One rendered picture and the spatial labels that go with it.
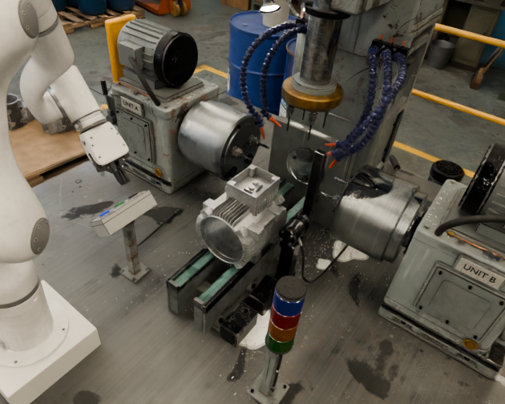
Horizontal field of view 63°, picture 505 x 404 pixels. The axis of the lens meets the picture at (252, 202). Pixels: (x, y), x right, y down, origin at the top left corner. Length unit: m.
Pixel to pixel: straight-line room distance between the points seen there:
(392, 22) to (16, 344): 1.28
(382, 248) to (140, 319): 0.71
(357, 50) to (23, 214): 1.02
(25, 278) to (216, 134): 0.72
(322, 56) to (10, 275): 0.91
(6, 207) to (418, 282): 0.99
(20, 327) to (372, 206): 0.92
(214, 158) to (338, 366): 0.74
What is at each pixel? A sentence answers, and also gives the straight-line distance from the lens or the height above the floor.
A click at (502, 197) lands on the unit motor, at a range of 1.08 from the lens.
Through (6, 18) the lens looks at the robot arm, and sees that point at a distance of 0.76.
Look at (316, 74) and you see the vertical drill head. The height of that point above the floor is 1.39.
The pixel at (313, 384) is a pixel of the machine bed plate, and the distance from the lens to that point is 1.18.
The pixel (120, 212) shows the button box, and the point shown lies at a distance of 1.16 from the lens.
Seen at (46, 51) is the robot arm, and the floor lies 1.48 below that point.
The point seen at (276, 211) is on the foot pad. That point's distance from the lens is 1.17.
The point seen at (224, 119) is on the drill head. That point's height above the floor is 1.16.
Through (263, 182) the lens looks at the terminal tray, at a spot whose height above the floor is 1.11.
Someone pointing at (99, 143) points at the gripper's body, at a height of 1.22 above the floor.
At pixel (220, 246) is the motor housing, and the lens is 1.23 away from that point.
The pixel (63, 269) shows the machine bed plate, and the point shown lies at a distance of 1.44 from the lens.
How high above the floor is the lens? 1.84
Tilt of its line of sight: 40 degrees down
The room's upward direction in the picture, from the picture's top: 6 degrees clockwise
